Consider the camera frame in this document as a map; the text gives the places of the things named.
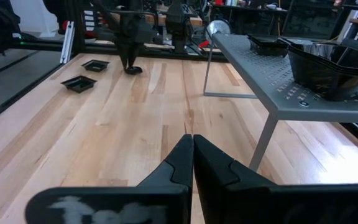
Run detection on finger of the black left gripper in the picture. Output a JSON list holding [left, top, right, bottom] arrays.
[[130, 42, 144, 70], [118, 43, 132, 70]]

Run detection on black box white labels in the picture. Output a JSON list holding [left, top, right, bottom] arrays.
[[83, 9, 95, 30]]

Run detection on gray perforated metal shelf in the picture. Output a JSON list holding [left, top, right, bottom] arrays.
[[203, 32, 358, 172]]

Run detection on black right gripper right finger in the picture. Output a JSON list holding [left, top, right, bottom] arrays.
[[193, 134, 358, 224]]

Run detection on silver aluminium profile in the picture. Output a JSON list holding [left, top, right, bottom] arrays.
[[60, 21, 75, 65]]

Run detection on silver round disc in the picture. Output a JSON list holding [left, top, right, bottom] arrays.
[[205, 19, 232, 37]]

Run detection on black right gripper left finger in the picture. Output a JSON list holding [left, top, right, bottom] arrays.
[[25, 133, 195, 224]]

